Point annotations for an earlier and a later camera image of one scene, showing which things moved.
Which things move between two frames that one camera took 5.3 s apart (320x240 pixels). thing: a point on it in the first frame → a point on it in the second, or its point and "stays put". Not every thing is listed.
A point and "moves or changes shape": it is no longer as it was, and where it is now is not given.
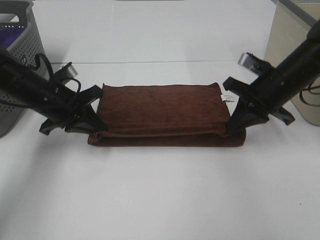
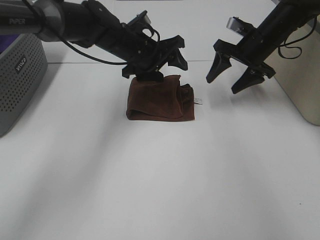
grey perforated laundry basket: x=28 y=46 stays put
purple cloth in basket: x=8 y=36 stays put
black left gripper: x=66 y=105 → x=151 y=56
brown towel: x=173 y=115 moves or changes shape
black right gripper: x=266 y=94 → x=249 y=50
